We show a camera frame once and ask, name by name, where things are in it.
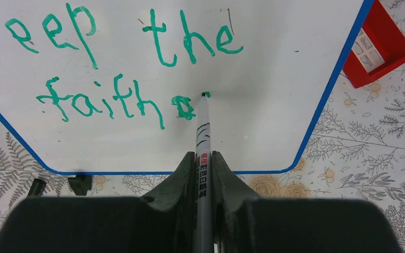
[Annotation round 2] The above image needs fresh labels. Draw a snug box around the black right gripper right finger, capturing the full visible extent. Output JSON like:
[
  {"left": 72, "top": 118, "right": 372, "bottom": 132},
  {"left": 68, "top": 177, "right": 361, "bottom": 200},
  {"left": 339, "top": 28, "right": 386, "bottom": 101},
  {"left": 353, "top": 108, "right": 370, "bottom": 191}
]
[{"left": 211, "top": 151, "right": 402, "bottom": 252}]

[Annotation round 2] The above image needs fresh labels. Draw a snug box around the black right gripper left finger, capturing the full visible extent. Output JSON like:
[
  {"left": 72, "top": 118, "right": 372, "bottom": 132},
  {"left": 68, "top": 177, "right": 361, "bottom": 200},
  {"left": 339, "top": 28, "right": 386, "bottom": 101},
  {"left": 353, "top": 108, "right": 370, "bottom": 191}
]
[{"left": 0, "top": 152, "right": 195, "bottom": 252}]

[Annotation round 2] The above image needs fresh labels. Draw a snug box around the green whiteboard marker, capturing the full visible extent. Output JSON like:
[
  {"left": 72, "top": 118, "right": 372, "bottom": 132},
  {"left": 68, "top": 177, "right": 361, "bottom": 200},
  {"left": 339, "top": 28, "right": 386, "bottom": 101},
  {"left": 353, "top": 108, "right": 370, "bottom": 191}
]
[{"left": 193, "top": 92, "right": 214, "bottom": 252}]

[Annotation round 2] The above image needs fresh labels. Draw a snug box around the blue framed whiteboard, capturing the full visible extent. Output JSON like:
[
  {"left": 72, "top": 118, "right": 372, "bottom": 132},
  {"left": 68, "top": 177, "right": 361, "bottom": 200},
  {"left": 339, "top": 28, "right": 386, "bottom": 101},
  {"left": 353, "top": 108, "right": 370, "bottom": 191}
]
[{"left": 0, "top": 1, "right": 373, "bottom": 175}]

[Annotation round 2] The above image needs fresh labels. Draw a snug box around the black whiteboard marker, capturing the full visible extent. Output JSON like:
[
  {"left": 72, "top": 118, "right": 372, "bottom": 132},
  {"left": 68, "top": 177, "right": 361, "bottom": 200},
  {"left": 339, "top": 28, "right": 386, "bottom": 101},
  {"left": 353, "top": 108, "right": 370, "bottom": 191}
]
[{"left": 27, "top": 178, "right": 46, "bottom": 197}]

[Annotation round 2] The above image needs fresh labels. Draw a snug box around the floral patterned table mat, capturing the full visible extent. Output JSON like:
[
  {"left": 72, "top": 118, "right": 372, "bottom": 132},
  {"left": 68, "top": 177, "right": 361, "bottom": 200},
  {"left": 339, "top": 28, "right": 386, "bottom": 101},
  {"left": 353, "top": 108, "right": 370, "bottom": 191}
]
[{"left": 0, "top": 1, "right": 405, "bottom": 252}]

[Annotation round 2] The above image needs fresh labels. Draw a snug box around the red rectangular frame block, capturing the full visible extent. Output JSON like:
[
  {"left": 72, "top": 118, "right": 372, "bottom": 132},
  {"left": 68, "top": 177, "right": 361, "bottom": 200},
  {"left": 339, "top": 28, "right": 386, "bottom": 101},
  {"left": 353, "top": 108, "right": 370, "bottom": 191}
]
[{"left": 343, "top": 1, "right": 405, "bottom": 88}]

